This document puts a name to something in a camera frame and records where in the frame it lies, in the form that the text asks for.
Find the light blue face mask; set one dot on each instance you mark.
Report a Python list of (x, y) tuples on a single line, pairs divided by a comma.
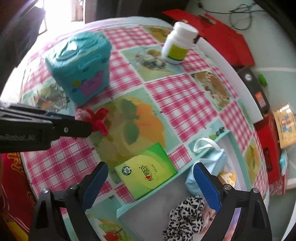
[(214, 160)]

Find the blue wet wipes pack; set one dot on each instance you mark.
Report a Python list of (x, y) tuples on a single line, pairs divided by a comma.
[(283, 162)]

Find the teal toy box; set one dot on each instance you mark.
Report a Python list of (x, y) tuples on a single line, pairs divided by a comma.
[(80, 65)]

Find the red gift bag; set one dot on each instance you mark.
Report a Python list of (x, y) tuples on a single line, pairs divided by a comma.
[(230, 44)]

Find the black white leopard scrunchie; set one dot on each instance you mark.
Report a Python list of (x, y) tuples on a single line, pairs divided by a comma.
[(186, 219)]

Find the green tea packet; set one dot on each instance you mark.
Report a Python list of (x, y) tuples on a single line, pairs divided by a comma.
[(145, 172)]

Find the pink checkered tablecloth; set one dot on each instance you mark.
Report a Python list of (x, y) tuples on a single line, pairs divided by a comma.
[(149, 101)]

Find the yellow children's suitcase box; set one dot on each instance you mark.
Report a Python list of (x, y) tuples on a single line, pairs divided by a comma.
[(285, 123)]

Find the red gift box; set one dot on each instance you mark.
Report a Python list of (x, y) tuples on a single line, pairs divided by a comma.
[(268, 137)]

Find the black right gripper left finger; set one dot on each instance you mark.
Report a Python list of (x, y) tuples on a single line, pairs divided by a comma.
[(91, 185)]

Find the green dumbbell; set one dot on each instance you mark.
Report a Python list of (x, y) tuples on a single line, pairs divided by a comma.
[(262, 80)]

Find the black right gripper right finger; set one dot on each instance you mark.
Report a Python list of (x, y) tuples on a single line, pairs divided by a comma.
[(208, 185)]

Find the pink white fluffy towel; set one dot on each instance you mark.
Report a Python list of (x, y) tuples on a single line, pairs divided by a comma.
[(220, 224)]

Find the red pink hair bow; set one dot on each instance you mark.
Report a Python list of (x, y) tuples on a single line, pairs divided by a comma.
[(96, 119)]

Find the black box with QR code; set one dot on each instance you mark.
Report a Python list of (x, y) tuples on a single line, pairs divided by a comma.
[(255, 89)]

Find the white pill bottle green label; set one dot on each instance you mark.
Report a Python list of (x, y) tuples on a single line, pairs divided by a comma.
[(178, 42)]

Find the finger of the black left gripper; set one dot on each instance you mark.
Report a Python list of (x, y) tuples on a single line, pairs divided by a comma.
[(65, 126)]

